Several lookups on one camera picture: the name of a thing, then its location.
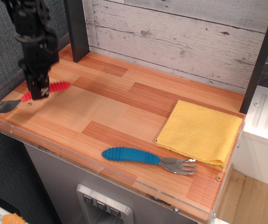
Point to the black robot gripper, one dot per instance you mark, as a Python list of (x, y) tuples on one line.
[(39, 53)]

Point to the red handled metal spoon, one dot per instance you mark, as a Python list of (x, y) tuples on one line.
[(7, 106)]

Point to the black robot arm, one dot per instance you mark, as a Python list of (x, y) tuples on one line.
[(29, 17)]

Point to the clear acrylic table edge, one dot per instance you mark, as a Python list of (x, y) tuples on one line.
[(195, 196)]

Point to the grey cabinet body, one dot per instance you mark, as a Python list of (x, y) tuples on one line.
[(60, 179)]

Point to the silver dispenser panel with buttons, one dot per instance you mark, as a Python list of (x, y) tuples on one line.
[(98, 208)]

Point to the orange object bottom left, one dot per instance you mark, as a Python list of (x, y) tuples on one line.
[(12, 219)]

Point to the yellow folded cloth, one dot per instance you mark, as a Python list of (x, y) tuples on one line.
[(200, 133)]

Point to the white toy sink unit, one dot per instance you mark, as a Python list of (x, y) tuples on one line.
[(251, 154)]

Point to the dark left shelf post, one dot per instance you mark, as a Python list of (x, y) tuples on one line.
[(75, 17)]

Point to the dark shelf post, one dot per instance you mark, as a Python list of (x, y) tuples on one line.
[(75, 17), (255, 77)]

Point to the blue handled metal fork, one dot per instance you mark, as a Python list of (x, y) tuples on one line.
[(173, 165)]

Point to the dark right shelf post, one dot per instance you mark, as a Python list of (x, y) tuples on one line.
[(255, 77)]

